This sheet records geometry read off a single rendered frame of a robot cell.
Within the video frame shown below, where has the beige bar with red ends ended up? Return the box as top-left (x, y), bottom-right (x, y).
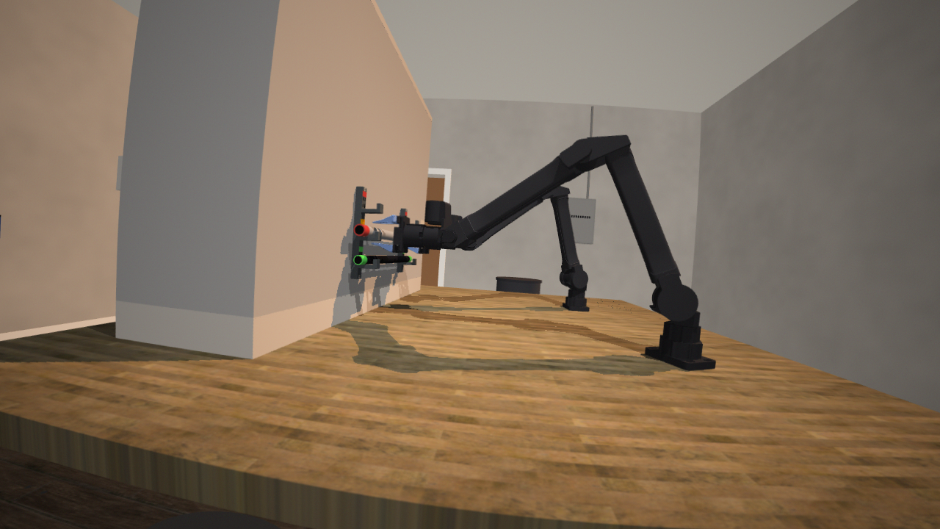
top-left (354, 224), bottom-right (394, 241)

